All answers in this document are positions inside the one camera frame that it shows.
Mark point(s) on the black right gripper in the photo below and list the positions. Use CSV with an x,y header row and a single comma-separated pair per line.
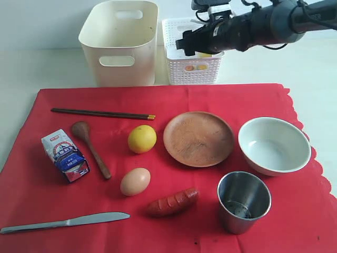
x,y
210,39

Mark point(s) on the fried chicken nugget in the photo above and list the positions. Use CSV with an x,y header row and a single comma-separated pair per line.
x,y
189,68

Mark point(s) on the yellow cake wedge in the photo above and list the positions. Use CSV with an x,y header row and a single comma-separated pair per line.
x,y
201,67

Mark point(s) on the yellow lemon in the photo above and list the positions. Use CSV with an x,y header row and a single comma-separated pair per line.
x,y
142,139

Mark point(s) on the brown egg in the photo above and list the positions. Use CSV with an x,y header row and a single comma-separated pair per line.
x,y
135,181

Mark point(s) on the small milk carton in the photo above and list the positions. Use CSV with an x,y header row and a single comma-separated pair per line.
x,y
65,155

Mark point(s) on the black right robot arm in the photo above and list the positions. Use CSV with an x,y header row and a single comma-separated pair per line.
x,y
273,27

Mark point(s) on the white perforated plastic basket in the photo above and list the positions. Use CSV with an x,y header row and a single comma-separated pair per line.
x,y
176,61

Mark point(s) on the cream plastic storage bin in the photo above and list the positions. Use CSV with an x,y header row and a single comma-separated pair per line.
x,y
118,39

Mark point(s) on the round wooden plate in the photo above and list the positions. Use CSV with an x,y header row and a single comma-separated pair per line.
x,y
198,139

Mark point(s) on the white ceramic bowl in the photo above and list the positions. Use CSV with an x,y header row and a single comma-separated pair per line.
x,y
274,147

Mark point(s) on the brown wooden spoon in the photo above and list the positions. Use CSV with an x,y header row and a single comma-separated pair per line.
x,y
81,130

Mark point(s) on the dark wooden chopstick upper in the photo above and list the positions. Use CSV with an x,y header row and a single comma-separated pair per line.
x,y
100,112

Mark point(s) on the dark wooden chopstick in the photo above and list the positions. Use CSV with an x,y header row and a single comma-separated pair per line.
x,y
100,112
113,116

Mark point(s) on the dark wooden chopstick lower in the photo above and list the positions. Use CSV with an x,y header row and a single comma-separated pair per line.
x,y
113,116

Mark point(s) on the red sausage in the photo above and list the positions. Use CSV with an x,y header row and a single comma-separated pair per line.
x,y
173,204

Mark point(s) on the stainless steel cup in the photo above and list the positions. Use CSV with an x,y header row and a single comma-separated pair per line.
x,y
243,199

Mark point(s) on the silver table knife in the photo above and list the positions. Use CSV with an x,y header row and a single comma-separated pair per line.
x,y
83,220

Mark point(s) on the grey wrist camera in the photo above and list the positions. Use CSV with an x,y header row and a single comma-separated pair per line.
x,y
213,8

